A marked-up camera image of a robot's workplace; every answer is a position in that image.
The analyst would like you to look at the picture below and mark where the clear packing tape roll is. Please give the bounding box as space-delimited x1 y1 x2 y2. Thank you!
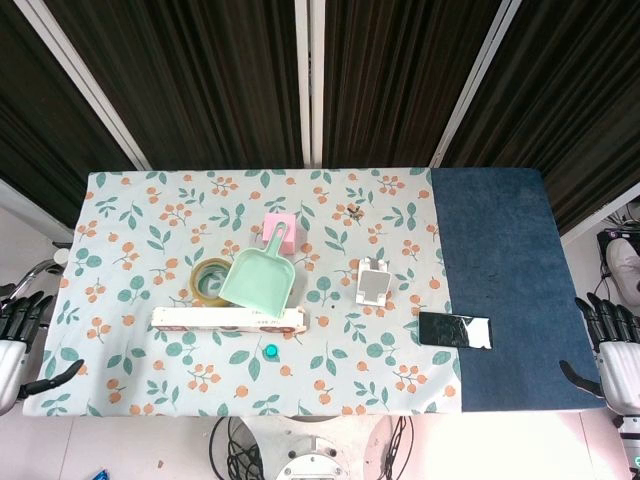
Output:
189 257 233 306

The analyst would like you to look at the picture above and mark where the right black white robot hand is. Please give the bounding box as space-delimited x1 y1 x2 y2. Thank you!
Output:
558 292 640 416

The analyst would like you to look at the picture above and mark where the thin black floor cable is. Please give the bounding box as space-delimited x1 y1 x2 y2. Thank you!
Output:
592 249 617 307

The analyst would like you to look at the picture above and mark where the pink foam block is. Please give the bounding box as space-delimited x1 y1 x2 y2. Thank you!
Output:
261 212 300 256

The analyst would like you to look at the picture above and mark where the black electronic device box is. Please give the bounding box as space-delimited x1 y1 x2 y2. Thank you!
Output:
597 228 640 251

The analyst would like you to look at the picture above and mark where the chrome metal cart frame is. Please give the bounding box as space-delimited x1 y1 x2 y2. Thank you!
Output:
0 243 70 314

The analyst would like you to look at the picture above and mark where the blue felt mat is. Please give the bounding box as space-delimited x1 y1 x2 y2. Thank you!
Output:
428 167 609 414

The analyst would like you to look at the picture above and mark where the mint green plastic dustpan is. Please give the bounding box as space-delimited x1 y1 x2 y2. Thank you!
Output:
218 220 296 318

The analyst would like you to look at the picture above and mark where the floral orange green tablecloth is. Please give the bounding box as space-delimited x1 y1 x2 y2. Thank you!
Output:
22 168 462 418

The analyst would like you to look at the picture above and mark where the black smartphone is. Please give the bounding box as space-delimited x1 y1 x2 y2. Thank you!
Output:
418 310 493 350

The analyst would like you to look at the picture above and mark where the white sneaker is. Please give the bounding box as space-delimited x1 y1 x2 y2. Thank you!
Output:
606 237 640 304

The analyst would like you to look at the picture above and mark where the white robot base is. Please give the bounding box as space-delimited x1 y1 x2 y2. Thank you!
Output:
247 414 396 480

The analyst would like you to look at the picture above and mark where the black cable bundle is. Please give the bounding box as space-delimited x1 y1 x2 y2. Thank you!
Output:
380 415 410 479
208 416 264 480

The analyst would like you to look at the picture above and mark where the small white mirror stand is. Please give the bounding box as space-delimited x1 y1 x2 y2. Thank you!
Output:
355 255 393 306

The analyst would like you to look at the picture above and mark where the white metal frame post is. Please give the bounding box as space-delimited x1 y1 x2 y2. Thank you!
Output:
430 0 524 169
294 0 327 169
13 0 153 172

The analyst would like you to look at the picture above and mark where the long baking paper box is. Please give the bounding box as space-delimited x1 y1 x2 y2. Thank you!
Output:
150 305 310 334

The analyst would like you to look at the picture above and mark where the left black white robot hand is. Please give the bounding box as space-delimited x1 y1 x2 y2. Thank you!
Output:
0 292 86 417

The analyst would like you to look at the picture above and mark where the dark pleated curtain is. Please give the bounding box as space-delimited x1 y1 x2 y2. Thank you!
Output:
0 0 640 235

